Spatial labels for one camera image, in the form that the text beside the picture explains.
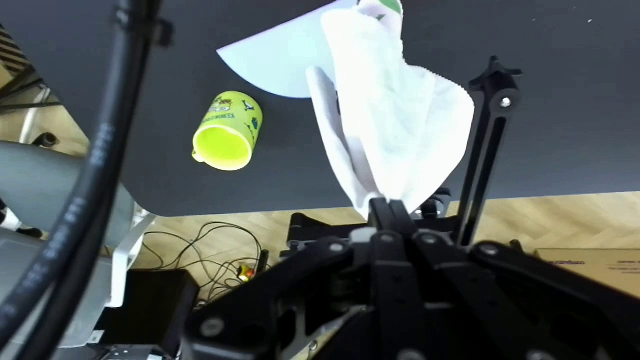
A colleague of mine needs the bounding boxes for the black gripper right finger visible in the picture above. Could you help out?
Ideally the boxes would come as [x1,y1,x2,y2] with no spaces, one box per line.
[387,198,640,349]

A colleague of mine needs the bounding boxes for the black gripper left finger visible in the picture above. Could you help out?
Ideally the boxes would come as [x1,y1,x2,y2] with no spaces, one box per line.
[182,198,401,342]

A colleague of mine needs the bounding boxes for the white cloth towel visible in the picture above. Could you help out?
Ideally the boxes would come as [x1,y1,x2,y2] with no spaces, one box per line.
[304,0,476,219]

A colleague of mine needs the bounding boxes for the plain cardboard box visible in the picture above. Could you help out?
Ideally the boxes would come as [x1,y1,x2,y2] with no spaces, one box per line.
[532,246,640,298]

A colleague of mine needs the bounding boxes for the yellow-green printed cup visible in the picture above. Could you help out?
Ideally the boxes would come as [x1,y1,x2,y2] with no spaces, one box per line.
[190,90,265,174]

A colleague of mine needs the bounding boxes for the black box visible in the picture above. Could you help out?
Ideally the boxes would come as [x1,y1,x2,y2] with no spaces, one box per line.
[97,269,199,349]

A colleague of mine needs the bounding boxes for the lavender plate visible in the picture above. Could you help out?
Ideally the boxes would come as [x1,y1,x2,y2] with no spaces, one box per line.
[215,0,361,101]

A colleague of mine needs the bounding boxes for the gray chair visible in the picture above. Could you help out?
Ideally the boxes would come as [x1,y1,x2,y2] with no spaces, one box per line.
[0,140,156,349]

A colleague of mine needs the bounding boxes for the thin floor wires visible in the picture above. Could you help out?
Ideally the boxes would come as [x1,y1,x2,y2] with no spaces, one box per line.
[138,221,265,306]

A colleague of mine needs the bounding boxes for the thick black cable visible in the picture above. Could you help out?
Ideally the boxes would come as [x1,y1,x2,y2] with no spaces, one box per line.
[0,0,166,360]

